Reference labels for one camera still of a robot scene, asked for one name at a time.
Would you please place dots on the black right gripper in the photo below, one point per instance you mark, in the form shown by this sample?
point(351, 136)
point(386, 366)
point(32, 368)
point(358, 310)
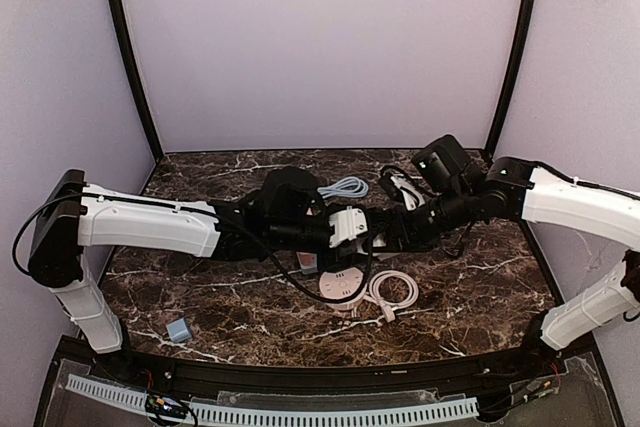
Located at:
point(391, 222)

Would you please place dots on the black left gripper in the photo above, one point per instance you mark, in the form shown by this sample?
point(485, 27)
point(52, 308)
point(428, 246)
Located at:
point(338, 253)

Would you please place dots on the small pink plug adapter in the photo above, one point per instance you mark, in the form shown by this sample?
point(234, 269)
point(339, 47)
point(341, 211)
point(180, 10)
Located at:
point(306, 260)

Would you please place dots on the small blue plug adapter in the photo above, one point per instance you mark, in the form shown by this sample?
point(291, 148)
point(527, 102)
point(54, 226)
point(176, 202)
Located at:
point(179, 331)

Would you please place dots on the round pink socket hub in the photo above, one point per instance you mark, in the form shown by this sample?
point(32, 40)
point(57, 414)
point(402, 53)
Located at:
point(342, 284)

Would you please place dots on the white cube socket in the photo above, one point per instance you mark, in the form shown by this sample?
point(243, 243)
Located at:
point(361, 244)

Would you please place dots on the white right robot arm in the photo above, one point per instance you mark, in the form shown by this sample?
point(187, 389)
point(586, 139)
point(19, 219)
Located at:
point(520, 190)

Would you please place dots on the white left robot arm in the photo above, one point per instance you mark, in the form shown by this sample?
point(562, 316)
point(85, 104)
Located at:
point(78, 215)

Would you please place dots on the black front frame rail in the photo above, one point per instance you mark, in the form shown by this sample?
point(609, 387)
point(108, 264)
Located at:
point(476, 375)

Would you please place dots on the white slotted cable duct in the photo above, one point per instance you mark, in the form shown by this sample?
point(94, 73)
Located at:
point(208, 414)

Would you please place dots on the black right frame post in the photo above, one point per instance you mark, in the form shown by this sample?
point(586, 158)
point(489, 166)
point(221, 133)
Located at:
point(512, 69)

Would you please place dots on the black frame post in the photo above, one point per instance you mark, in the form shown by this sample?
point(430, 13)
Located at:
point(134, 79)
point(512, 69)

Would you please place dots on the black left frame post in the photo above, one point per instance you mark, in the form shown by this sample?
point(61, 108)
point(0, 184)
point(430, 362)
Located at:
point(134, 79)

